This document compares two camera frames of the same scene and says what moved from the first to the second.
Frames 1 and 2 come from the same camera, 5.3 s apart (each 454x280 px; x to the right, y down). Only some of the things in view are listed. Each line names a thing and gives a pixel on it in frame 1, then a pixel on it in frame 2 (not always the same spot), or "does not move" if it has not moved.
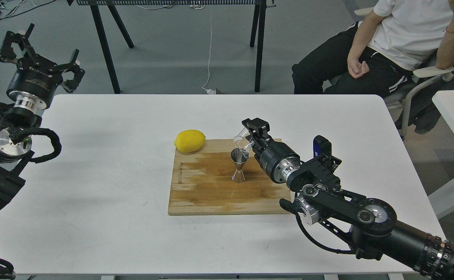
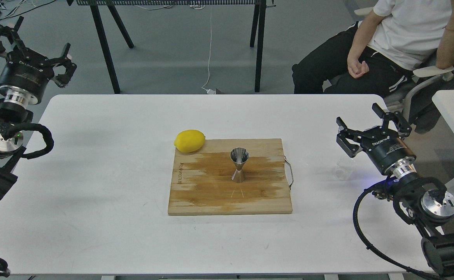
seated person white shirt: x=379 y=55 does not move
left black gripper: x=34 y=79 to x=26 y=74
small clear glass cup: x=241 y=142 to x=342 y=172
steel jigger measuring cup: x=239 y=157 does not move
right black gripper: x=279 y=160 to x=387 y=149
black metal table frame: x=94 y=4 does not move
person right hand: x=356 y=69 does not move
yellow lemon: x=190 y=140 does not move
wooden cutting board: x=201 y=184 does not move
